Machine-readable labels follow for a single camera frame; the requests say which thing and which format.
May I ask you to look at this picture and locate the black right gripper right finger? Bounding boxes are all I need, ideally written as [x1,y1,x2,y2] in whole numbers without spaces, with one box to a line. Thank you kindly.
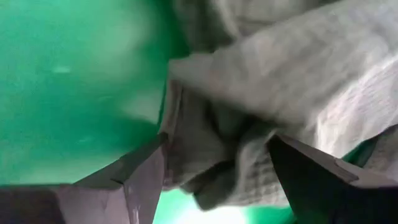
[266,133,398,224]

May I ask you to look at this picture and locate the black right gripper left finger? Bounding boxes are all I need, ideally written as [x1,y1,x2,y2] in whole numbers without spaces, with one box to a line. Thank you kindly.
[57,132,169,224]

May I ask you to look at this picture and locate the dark green button shirt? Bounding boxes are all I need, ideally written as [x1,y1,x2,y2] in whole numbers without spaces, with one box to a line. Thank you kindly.
[160,0,398,212]

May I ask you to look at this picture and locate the green table mat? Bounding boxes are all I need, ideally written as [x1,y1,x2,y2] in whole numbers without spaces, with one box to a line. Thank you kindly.
[0,0,380,224]

